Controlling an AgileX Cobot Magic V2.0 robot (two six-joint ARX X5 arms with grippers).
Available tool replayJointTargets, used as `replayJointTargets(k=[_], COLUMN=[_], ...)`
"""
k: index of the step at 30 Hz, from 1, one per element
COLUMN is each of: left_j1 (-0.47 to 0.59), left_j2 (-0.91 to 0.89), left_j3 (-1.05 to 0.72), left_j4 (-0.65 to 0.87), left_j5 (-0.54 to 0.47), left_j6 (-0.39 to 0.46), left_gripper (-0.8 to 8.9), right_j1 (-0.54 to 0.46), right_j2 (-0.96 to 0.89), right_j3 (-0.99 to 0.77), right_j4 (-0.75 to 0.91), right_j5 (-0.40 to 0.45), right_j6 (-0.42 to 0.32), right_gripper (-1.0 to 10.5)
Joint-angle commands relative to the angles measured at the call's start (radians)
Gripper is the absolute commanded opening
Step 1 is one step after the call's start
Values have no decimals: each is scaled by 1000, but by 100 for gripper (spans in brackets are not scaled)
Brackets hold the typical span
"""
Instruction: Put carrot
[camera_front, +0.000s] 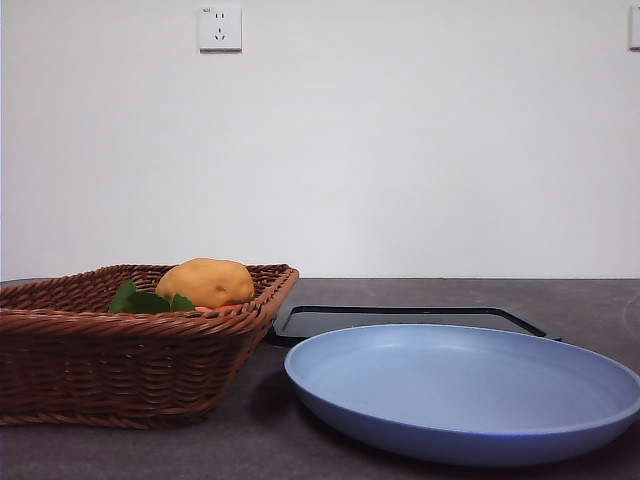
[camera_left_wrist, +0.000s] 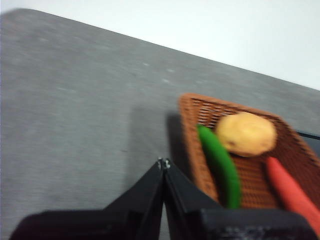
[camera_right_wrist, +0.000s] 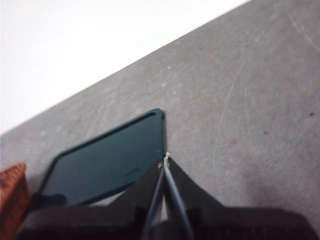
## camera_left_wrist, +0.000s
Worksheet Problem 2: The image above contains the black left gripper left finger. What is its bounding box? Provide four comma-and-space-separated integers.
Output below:
9, 157, 165, 240

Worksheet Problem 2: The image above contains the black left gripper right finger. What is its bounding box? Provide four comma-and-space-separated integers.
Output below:
163, 158, 320, 240

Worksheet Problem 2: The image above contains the orange carrot with green leaves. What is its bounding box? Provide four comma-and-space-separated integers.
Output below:
265, 156, 320, 237

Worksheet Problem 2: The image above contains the brown wicker basket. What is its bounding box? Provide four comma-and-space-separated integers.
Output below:
177, 92, 320, 211

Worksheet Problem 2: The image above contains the green pepper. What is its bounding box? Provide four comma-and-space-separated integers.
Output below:
196, 124, 242, 210

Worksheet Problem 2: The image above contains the yellow-brown potato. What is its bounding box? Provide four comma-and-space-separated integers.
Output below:
216, 111, 278, 158

